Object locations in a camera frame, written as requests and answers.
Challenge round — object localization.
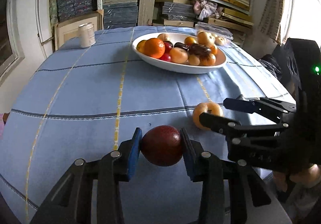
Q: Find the spotted yellow fruit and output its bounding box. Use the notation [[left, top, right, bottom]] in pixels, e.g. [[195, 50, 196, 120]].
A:
[[193, 102, 224, 130]]

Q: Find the dark red plum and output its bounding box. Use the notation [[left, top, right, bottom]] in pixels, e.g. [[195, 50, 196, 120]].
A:
[[139, 125, 183, 167]]

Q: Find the small tan round fruit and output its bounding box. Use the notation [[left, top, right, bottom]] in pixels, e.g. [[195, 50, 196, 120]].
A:
[[188, 54, 200, 66]]

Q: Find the dark brown fruit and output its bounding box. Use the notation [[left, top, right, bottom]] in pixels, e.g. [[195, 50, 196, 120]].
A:
[[188, 44, 211, 56]]

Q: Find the small dark chestnut fruit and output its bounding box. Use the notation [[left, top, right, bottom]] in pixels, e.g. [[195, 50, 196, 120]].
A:
[[174, 42, 189, 51]]

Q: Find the pale yellow fruit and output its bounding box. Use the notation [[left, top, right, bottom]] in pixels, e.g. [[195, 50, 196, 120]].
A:
[[197, 31, 215, 48]]

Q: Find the yellow orange fruit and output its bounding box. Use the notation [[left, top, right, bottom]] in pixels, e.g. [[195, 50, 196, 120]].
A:
[[136, 40, 146, 54]]

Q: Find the person's right hand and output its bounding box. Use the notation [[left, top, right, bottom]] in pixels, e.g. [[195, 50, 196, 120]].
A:
[[273, 164, 320, 192]]

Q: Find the black jacket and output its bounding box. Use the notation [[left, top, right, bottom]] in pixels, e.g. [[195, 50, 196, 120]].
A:
[[257, 54, 282, 80]]

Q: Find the large orange in plate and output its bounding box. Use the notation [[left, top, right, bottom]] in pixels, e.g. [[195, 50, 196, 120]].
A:
[[210, 44, 218, 55]]

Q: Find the blue checked tablecloth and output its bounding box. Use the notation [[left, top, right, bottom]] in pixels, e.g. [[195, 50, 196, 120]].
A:
[[1, 27, 293, 223]]

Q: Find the peach striped tomato in plate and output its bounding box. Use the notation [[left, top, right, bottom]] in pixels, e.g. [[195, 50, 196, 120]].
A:
[[169, 47, 189, 64]]

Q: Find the white oval plate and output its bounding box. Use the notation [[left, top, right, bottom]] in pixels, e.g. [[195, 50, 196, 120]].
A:
[[132, 32, 228, 75]]

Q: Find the small red cherry tomato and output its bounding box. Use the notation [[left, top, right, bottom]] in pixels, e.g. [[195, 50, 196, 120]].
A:
[[160, 53, 171, 63]]

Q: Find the small yellow tomato in plate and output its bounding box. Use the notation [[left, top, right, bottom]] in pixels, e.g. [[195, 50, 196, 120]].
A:
[[184, 37, 197, 46]]

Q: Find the tan round fruit in plate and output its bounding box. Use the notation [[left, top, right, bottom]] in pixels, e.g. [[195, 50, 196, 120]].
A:
[[157, 33, 170, 41]]

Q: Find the pink crumpled cloth on shelf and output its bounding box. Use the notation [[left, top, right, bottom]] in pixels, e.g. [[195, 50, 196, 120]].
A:
[[192, 0, 223, 21]]

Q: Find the white tin can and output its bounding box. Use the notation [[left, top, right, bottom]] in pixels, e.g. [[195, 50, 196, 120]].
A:
[[78, 22, 96, 48]]

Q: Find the framed picture leaning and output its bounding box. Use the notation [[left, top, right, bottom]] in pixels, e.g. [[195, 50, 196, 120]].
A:
[[54, 10, 104, 50]]

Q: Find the white window frame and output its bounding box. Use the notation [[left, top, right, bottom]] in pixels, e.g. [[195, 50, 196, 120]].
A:
[[1, 0, 25, 84]]

